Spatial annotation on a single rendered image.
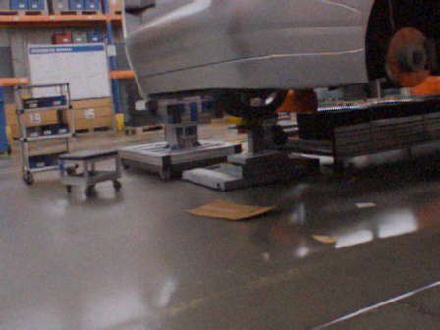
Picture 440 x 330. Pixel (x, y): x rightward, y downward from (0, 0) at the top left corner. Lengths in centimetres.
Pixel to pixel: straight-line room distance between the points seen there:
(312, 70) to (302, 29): 19
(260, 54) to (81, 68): 825
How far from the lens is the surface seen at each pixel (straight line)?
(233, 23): 242
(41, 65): 1032
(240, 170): 414
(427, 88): 611
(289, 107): 467
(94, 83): 1051
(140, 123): 1170
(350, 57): 258
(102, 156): 463
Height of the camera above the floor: 77
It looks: 3 degrees down
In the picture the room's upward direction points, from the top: 5 degrees counter-clockwise
